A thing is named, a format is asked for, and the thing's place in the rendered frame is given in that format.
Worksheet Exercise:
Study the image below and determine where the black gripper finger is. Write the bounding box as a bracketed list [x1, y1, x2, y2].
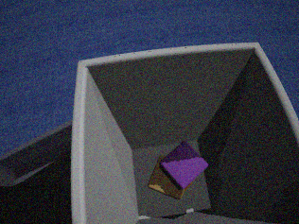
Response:
[0, 149, 73, 224]

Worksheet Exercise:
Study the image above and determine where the white square cup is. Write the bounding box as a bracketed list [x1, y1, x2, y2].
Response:
[70, 43, 299, 224]

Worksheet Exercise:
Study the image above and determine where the dark purple cube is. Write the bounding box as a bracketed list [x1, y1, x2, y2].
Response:
[160, 142, 208, 189]

